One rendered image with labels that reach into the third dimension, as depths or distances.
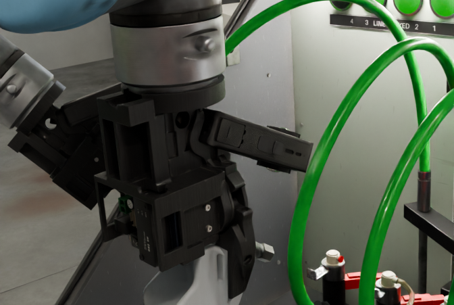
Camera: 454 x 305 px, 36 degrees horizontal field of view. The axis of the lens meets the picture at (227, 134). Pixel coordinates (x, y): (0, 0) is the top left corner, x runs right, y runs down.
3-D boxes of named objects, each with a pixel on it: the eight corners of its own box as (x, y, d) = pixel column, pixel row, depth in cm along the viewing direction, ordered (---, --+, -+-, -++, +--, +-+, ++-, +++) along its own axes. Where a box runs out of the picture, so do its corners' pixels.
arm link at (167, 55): (174, 6, 52) (252, 13, 46) (180, 66, 54) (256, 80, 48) (87, 22, 47) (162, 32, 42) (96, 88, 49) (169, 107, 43)
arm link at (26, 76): (28, 54, 80) (23, 51, 72) (60, 80, 81) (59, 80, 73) (-15, 106, 79) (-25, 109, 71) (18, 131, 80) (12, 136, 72)
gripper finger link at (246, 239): (199, 285, 54) (190, 181, 51) (216, 276, 55) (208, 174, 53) (242, 308, 51) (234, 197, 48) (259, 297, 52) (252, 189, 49)
